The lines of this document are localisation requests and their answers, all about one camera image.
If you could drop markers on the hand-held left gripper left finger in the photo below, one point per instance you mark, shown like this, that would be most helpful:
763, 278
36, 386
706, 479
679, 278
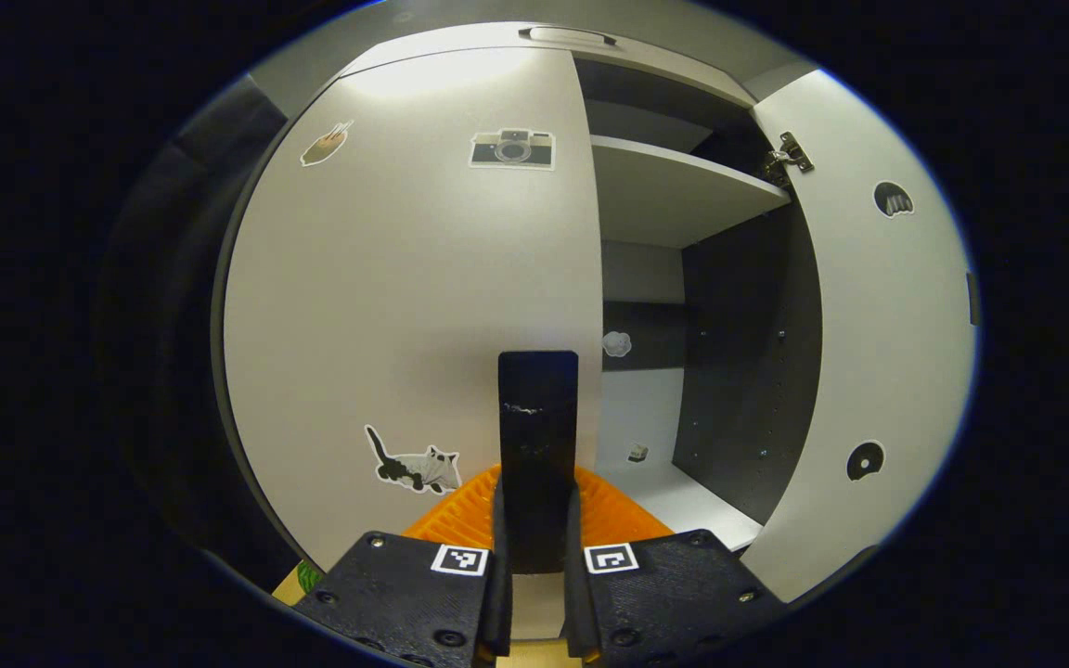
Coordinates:
405, 594

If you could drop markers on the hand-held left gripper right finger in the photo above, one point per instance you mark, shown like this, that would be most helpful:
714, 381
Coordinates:
674, 594

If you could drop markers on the grey cabinet door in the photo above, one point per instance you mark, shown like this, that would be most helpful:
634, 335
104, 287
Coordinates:
869, 325
405, 278

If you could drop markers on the grey double-door shoe cabinet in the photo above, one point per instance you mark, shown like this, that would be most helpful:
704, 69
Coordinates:
683, 195

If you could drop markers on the silver door hinge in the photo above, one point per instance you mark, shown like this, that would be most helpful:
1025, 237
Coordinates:
787, 153

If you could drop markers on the grey cabinet drawer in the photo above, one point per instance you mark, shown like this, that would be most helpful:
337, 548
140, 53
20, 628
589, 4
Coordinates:
479, 39

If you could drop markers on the watermelon plush toy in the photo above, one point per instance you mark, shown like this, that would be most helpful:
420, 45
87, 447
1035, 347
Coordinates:
309, 577

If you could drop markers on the black backdrop cloth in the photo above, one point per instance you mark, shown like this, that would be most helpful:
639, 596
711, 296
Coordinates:
173, 325

